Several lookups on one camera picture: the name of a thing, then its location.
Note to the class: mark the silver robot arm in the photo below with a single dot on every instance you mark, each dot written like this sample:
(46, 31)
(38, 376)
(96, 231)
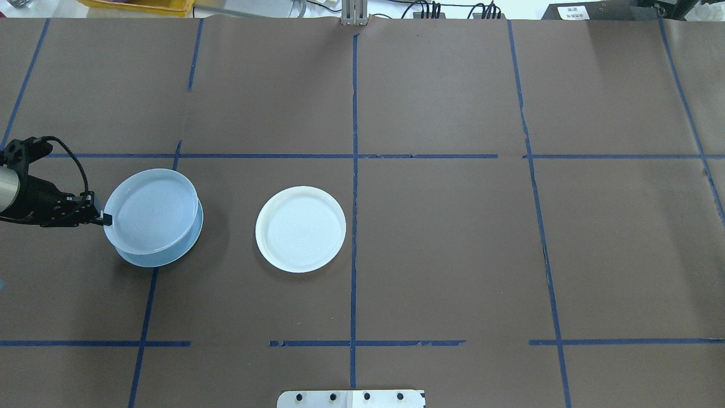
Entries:
(8, 190)

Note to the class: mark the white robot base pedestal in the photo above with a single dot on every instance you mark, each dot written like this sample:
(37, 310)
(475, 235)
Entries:
(351, 399)

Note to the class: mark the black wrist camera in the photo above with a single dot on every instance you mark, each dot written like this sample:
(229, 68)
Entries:
(22, 152)

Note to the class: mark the white round plate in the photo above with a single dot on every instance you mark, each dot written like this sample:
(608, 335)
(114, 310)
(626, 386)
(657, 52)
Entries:
(300, 229)

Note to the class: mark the pale white-blue round plate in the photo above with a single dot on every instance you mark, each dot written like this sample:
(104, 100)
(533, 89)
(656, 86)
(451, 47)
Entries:
(150, 209)

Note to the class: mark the light blue round plate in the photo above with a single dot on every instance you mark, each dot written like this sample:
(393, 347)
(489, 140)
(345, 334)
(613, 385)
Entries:
(164, 258)

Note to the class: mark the black box with white label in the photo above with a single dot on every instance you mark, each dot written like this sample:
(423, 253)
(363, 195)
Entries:
(600, 11)

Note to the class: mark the grey metal frame bracket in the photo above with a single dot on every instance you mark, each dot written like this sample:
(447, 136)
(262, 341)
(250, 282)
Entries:
(354, 12)

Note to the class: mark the yellow plastic bin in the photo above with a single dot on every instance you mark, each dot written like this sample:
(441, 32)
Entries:
(136, 5)

